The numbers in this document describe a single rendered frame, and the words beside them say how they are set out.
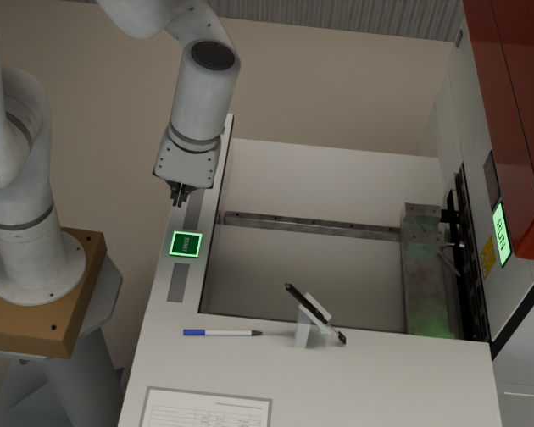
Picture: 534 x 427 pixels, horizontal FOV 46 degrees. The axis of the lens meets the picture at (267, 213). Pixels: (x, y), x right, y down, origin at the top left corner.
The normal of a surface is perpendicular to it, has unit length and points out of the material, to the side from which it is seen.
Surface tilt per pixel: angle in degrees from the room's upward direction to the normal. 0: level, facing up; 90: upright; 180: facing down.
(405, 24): 90
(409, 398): 0
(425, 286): 0
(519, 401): 90
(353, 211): 0
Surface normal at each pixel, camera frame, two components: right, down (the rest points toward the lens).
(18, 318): 0.09, -0.67
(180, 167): -0.12, 0.79
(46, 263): 0.65, 0.60
